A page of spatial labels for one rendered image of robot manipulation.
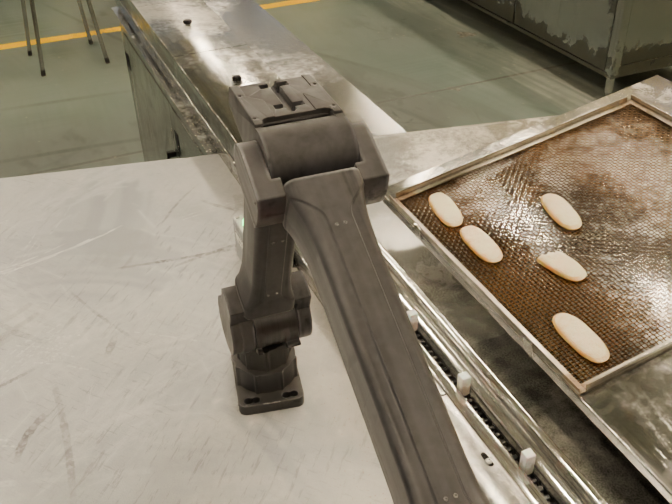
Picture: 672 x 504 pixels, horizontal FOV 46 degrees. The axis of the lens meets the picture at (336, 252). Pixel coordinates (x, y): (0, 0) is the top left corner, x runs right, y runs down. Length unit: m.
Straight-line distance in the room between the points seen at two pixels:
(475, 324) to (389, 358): 0.66
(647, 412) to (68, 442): 0.71
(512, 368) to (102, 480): 0.56
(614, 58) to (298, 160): 3.26
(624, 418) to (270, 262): 0.45
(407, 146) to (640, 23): 2.33
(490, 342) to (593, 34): 2.87
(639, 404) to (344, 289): 0.54
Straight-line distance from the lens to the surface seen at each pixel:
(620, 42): 3.81
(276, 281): 0.88
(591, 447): 1.05
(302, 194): 0.59
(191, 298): 1.25
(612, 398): 1.01
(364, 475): 0.98
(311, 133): 0.63
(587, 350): 1.05
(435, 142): 1.68
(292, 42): 2.23
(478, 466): 0.95
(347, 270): 0.56
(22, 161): 3.62
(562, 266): 1.16
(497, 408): 1.03
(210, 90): 1.70
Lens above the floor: 1.58
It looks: 35 degrees down
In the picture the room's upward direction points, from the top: 1 degrees counter-clockwise
